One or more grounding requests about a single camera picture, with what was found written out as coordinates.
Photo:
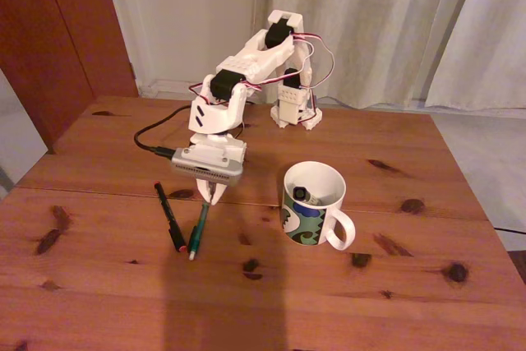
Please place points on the white marker with black cap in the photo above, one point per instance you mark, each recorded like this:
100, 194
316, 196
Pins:
300, 194

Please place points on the narrow cream curtain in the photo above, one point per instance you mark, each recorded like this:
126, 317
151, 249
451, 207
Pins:
489, 38

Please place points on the wide cream curtain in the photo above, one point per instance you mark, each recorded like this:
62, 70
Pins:
370, 30

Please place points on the teal green pen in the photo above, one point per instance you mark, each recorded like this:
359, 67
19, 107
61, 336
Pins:
199, 229

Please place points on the silver camera box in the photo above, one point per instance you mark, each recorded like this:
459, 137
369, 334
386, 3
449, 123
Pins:
205, 172

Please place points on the black pen with red ends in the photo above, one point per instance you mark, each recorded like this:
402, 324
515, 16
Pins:
168, 213

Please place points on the brown wooden cabinet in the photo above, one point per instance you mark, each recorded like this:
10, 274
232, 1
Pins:
45, 38

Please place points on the white mug with green-blue pattern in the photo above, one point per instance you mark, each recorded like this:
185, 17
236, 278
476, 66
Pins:
304, 225

